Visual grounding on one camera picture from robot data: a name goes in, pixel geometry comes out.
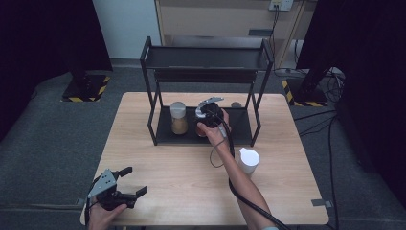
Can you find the grey powder spice jar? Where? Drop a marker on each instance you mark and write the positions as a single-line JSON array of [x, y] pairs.
[[249, 158]]

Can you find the beige powder spice jar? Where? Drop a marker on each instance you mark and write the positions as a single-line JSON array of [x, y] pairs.
[[179, 124]]

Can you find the person's right hand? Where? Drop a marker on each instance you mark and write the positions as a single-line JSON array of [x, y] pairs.
[[214, 135]]

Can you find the black metal rack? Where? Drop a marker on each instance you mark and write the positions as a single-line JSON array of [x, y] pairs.
[[207, 58]]

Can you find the white wall outlet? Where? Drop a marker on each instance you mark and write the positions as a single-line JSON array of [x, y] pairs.
[[281, 4]]

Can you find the beige wooden cabinet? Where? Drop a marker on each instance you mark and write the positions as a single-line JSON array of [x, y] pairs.
[[207, 19]]

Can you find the orange powder spice jar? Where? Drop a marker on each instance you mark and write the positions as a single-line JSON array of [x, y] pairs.
[[200, 131]]

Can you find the stand with hazard-striped base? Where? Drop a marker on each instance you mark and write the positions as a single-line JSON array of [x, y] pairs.
[[84, 87], [306, 92]]

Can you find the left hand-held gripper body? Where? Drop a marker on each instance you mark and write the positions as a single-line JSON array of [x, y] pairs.
[[107, 191]]

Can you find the person's left hand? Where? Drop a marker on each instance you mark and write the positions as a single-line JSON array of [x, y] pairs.
[[103, 218]]

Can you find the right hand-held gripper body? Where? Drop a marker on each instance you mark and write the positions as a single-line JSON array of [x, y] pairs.
[[211, 115]]

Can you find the grey tape piece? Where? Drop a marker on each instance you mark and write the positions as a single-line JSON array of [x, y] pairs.
[[320, 202]]

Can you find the dark curtain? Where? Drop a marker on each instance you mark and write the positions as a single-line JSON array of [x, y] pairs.
[[367, 64], [41, 38]]

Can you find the dark round disc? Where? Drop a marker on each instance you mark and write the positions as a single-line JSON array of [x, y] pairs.
[[236, 104]]

